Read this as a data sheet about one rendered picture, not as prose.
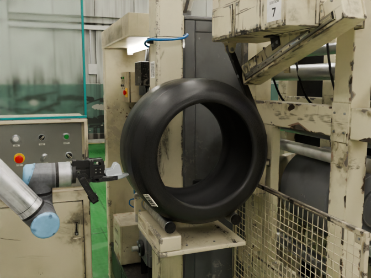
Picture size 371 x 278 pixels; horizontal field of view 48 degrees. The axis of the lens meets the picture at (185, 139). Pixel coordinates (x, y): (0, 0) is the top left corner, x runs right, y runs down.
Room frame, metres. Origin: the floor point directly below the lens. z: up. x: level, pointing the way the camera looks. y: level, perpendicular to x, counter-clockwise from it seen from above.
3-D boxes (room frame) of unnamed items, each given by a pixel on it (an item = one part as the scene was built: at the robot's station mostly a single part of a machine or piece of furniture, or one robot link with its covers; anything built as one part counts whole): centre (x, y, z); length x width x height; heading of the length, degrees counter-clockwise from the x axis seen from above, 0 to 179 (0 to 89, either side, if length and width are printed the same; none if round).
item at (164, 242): (1.68, 0.12, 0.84); 0.36 x 0.09 x 0.06; 20
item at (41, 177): (1.44, 0.52, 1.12); 0.12 x 0.09 x 0.10; 110
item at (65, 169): (1.47, 0.44, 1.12); 0.10 x 0.05 x 0.09; 20
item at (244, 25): (1.71, -0.34, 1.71); 0.61 x 0.25 x 0.15; 20
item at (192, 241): (1.73, -0.01, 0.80); 0.37 x 0.36 x 0.02; 110
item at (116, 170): (1.52, 0.26, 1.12); 0.09 x 0.03 x 0.06; 110
